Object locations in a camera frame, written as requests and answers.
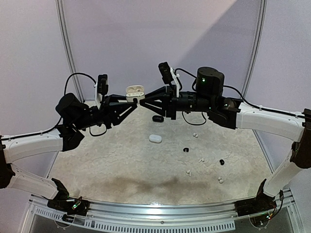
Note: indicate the white stem earbud charging case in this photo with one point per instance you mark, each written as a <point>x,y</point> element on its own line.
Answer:
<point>135,92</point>

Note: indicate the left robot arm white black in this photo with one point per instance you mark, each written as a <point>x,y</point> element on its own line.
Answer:
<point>67,136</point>

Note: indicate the right aluminium wall post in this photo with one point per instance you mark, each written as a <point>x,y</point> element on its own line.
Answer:
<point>255,45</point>

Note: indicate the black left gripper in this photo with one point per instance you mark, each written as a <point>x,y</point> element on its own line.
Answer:
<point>110,109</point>

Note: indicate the aluminium front rail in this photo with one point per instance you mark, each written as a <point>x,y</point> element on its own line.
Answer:
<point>110,217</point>

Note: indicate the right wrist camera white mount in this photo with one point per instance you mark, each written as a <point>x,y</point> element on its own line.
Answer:
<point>170,78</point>

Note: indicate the white oval earbud charging case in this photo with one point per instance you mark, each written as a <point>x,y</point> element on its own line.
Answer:
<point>155,138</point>

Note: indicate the aluminium wall post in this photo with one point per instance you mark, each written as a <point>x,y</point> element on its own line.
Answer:
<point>67,47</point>
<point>255,45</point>

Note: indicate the black earbud charging case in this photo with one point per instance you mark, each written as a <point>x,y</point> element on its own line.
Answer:
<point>159,119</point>

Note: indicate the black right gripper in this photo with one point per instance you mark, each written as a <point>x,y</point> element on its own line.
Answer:
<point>169,103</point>

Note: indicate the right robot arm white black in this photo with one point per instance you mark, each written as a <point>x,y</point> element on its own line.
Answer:
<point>207,97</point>

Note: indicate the left aluminium wall post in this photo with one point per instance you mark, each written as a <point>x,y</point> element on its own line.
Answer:
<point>67,47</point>

